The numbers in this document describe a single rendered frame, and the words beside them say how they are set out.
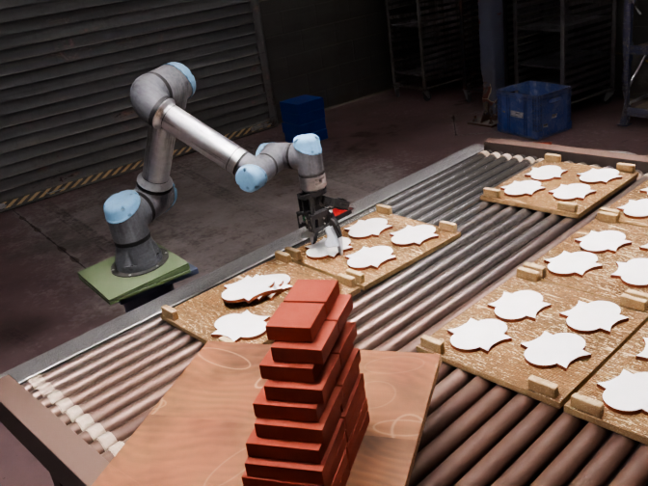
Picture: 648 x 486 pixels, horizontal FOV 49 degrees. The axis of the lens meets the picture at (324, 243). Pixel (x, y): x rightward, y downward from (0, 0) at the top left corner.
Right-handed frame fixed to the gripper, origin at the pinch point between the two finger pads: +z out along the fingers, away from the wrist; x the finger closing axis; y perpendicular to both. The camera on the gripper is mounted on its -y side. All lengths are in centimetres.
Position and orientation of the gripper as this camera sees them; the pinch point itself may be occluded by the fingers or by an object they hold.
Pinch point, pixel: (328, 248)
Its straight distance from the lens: 211.0
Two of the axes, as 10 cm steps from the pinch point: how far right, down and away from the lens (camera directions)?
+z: 1.4, 9.0, 4.0
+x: 6.6, 2.2, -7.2
